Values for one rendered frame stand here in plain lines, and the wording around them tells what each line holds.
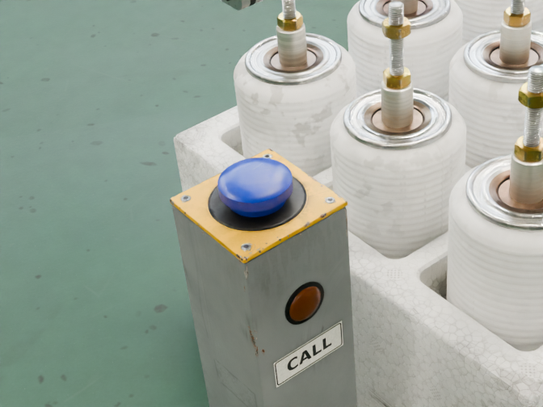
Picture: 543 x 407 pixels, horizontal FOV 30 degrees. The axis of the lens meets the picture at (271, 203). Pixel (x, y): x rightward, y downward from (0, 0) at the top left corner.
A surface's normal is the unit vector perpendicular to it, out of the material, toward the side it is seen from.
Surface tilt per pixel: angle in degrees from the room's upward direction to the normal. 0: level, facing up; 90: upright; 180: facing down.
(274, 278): 90
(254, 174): 0
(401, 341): 90
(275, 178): 3
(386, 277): 0
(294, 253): 90
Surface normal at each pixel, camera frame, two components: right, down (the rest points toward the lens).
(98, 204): -0.09, -0.79
